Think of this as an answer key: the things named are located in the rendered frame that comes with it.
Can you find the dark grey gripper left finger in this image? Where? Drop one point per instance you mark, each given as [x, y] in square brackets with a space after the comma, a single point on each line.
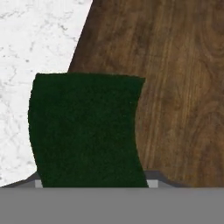
[33, 181]

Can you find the brown wooden cutting board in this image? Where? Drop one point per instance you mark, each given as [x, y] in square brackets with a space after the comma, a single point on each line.
[175, 87]

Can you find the dark green sponge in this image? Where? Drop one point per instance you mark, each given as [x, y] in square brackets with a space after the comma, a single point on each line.
[84, 128]

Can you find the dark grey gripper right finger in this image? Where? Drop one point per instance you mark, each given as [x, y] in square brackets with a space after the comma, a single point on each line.
[159, 178]

